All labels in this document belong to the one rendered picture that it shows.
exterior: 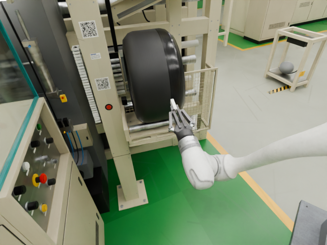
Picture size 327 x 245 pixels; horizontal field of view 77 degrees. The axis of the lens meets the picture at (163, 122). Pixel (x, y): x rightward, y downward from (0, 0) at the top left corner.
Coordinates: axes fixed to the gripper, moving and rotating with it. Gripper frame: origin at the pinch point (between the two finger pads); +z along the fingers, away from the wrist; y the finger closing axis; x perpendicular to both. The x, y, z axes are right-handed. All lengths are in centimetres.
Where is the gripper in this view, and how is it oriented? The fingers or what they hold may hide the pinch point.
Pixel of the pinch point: (173, 105)
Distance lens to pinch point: 101.4
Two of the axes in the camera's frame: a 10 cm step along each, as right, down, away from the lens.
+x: -0.2, 6.0, 8.0
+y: -9.7, 1.9, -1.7
